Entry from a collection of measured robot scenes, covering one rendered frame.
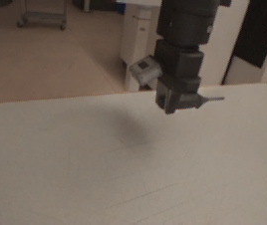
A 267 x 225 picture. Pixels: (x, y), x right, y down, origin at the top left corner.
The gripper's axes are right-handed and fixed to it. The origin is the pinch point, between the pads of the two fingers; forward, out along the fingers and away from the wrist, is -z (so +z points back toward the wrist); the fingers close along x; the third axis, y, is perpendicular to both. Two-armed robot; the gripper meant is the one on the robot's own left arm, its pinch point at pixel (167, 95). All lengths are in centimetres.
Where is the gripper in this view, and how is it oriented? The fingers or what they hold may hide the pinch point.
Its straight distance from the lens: 43.9
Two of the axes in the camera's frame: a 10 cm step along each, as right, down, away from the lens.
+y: -9.1, 1.0, -4.0
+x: -3.9, -5.3, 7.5
